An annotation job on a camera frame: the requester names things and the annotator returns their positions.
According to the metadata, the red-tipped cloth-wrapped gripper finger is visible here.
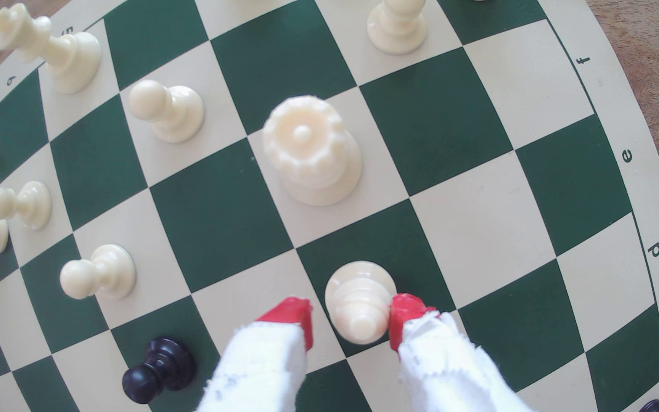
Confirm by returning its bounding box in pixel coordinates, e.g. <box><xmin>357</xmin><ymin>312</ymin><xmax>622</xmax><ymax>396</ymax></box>
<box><xmin>388</xmin><ymin>293</ymin><xmax>532</xmax><ymax>412</ymax></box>
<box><xmin>197</xmin><ymin>296</ymin><xmax>313</xmax><ymax>412</ymax></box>

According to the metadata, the green and cream chess mat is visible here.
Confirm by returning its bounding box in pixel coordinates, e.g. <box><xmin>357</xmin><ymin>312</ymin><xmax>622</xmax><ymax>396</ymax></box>
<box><xmin>0</xmin><ymin>0</ymin><xmax>659</xmax><ymax>412</ymax></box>

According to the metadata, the white chess queen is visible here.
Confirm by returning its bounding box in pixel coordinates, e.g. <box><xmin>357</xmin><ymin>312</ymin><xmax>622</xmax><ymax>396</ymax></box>
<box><xmin>262</xmin><ymin>95</ymin><xmax>363</xmax><ymax>207</ymax></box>

